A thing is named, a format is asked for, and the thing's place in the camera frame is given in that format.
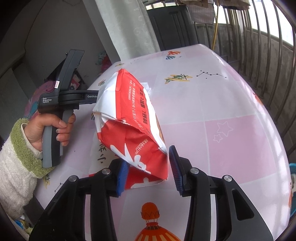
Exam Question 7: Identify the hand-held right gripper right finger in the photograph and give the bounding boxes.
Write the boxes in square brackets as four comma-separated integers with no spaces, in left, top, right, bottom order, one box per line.
[168,145,274,241]

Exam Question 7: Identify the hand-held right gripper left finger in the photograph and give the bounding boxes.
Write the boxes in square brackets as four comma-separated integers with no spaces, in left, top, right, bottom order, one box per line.
[28,159,130,241]

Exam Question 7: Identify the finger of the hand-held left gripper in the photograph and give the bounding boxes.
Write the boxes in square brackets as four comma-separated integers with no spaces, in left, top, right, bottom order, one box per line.
[59,90,99,106]

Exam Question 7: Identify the red white paper bag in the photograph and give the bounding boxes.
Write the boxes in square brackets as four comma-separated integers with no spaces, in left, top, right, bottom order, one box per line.
[89,68,169,191]

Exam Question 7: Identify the blue mesh waste basket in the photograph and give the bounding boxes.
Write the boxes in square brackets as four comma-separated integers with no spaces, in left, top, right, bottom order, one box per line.
[288,163,296,186]

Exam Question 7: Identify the person's left forearm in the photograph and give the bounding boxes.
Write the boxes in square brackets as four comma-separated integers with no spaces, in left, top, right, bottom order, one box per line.
[0,118,55,220]

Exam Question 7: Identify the person's left hand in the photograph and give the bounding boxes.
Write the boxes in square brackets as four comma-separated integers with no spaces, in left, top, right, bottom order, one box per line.
[25,112,77,159]

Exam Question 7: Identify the pink green cloth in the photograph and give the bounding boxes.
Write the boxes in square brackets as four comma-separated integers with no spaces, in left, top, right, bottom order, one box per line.
[95,51,112,72]

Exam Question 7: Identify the white curtain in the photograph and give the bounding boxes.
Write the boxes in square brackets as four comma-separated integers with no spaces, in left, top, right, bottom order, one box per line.
[95,0,162,63]

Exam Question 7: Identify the metal balcony railing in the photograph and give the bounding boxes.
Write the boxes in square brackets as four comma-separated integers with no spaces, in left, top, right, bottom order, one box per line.
[208,0,296,149]

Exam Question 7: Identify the grey checked hanging cloth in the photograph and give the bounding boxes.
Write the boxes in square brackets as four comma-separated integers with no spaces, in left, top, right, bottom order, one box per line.
[188,5,214,24]

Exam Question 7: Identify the tan hanging clothes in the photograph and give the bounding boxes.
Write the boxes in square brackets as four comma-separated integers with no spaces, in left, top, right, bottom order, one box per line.
[178,0,250,10]

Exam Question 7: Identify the yellow broom handle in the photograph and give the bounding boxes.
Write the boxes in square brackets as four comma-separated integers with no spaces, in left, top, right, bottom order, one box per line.
[213,3,220,50]

